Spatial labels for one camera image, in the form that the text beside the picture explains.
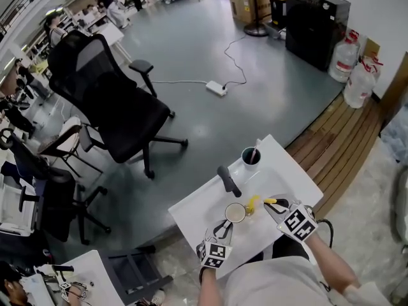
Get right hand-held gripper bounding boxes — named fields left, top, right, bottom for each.
left=263, top=197, right=319, bottom=244

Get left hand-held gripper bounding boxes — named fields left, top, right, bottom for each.
left=196, top=220, right=235, bottom=269

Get white mug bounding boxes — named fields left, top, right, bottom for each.
left=224, top=202, right=248, bottom=224

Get yellow cleaning brush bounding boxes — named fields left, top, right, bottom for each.
left=244, top=195, right=277, bottom=217

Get person's right forearm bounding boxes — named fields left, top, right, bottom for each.
left=305, top=231, right=361, bottom=295

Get person's left forearm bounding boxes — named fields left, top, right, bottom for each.
left=199, top=265, right=224, bottom=306

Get white ceramic sink basin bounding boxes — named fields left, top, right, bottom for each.
left=168, top=134, right=324, bottom=279

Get person's black trousers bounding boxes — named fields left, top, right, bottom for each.
left=272, top=234, right=310, bottom=261

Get white tumbler with dark interior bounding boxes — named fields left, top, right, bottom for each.
left=241, top=146, right=262, bottom=171

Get pink toothbrush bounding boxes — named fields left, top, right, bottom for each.
left=250, top=138, right=262, bottom=164

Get person's light grey shirt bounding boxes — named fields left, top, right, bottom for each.
left=222, top=256, right=393, bottom=306

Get wooden slatted decking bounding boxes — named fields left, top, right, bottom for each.
left=283, top=94, right=383, bottom=219

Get black metal sink stand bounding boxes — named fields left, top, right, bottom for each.
left=101, top=244, right=175, bottom=304

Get white egg chair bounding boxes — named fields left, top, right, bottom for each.
left=390, top=164, right=408, bottom=245

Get white power strip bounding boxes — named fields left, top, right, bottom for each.
left=205, top=80, right=228, bottom=98

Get white sink basin without cabinet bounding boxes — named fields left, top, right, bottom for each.
left=59, top=249, right=125, bottom=306

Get marble print panel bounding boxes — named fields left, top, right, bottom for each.
left=381, top=106, right=408, bottom=162

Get black mesh office chair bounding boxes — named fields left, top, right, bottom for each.
left=47, top=29, right=189, bottom=180

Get tall brown board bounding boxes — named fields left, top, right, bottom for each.
left=379, top=51, right=408, bottom=124

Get small black faucet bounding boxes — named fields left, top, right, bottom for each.
left=51, top=265, right=75, bottom=282

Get black swivel chair with jacket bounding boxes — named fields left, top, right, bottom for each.
left=0, top=129, right=112, bottom=245

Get grey dustpan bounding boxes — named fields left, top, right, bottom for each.
left=264, top=22, right=283, bottom=40

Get black standing fan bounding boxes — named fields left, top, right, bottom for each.
left=244, top=0, right=269, bottom=37

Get folding chair with white seat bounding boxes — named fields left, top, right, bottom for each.
left=38, top=115, right=105, bottom=178

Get black washing machine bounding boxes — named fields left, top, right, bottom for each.
left=284, top=0, right=351, bottom=72

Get small brown cardboard sheet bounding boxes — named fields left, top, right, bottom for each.
left=363, top=36, right=381, bottom=57

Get black bin with yellow lid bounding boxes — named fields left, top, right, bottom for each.
left=267, top=0, right=288, bottom=28

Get large cardboard box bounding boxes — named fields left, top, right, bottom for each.
left=228, top=0, right=272, bottom=24

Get white plastic drawer unit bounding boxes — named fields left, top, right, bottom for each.
left=0, top=170, right=41, bottom=237

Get white table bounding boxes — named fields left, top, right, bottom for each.
left=101, top=22, right=133, bottom=62

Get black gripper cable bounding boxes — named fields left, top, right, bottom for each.
left=315, top=218, right=334, bottom=248

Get white power strip cable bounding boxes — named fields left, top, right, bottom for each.
left=151, top=80, right=208, bottom=85

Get black power cable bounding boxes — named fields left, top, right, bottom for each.
left=222, top=33, right=248, bottom=91

